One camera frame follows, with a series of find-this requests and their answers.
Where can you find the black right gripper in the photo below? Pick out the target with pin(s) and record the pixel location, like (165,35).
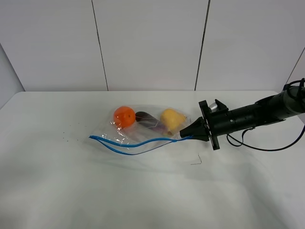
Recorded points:
(218,123)

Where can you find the purple eggplant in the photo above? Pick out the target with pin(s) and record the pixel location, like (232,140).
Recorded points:
(148,121)

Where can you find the orange fruit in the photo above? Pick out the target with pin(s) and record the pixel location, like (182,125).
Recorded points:
(124,117)

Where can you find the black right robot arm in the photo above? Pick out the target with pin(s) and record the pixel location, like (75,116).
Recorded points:
(273,109)

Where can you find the yellow pear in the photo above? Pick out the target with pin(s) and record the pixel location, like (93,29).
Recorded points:
(173,120)

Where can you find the clear zip bag blue seal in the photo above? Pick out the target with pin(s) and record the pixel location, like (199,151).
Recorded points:
(135,139)

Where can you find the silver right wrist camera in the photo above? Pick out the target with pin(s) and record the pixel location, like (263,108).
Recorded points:
(213,107)

